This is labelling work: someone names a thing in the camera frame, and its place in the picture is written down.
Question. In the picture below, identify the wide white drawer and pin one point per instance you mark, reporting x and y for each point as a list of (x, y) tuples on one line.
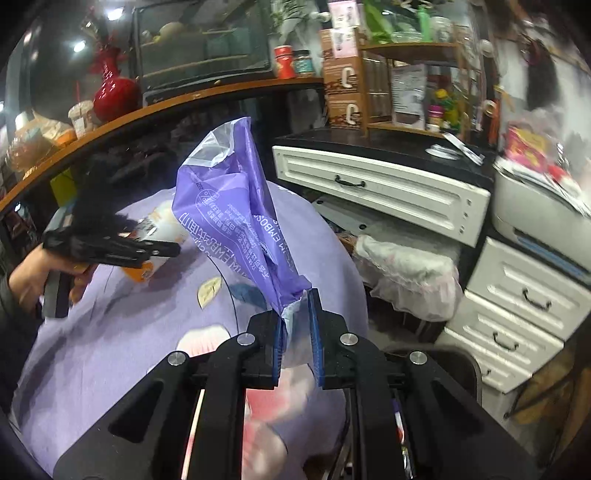
[(383, 194)]

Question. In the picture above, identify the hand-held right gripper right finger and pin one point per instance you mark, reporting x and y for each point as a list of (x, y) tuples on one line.
[(316, 332)]

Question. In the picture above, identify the person's left hand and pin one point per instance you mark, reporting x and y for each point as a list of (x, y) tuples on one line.
[(27, 281)]

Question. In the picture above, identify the brown printed box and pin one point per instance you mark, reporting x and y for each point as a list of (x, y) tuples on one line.
[(345, 111), (344, 76)]

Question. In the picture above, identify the red canister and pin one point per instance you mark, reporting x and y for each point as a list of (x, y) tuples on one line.
[(284, 62)]

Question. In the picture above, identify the pink red snack packet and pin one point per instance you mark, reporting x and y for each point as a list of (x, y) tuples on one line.
[(526, 147)]

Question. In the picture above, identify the translucent white plastic bag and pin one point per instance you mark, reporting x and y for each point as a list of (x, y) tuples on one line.
[(411, 277)]

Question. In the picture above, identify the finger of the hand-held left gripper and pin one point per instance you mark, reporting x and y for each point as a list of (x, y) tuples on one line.
[(147, 248), (115, 261)]

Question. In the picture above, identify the purple plastic packaging bag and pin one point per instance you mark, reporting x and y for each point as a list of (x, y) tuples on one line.
[(221, 207)]

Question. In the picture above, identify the white printed card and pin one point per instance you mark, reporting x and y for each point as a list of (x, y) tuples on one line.
[(408, 92)]

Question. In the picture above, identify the red vase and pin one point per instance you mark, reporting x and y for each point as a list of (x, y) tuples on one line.
[(115, 97)]

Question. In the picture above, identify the glass display cabinet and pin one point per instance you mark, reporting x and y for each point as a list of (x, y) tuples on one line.
[(203, 41)]

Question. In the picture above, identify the clear wrapped bread bag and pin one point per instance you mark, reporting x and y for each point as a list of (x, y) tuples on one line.
[(37, 143)]

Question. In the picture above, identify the green bottle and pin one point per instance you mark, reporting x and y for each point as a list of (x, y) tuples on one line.
[(424, 25)]

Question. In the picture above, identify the curved wooden counter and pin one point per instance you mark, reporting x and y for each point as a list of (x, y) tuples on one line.
[(152, 104)]

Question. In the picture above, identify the white drawer cabinet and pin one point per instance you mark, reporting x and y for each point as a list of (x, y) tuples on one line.
[(517, 304)]

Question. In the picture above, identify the orange white snack packet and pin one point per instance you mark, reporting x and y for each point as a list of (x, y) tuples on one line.
[(161, 226)]

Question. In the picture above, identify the wooden shelf rack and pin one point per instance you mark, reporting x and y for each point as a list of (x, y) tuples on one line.
[(415, 46)]

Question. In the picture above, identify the beige paper cup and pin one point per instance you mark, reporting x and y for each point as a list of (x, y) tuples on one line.
[(82, 120)]

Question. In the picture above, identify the white printer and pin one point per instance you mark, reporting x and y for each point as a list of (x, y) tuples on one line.
[(531, 217)]

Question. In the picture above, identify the jar with teal label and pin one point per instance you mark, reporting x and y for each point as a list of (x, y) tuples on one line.
[(304, 63)]

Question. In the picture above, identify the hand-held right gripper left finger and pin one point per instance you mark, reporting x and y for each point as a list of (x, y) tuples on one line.
[(278, 350)]

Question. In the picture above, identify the purple printed tablecloth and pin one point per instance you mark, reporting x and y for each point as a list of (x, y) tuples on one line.
[(115, 332)]

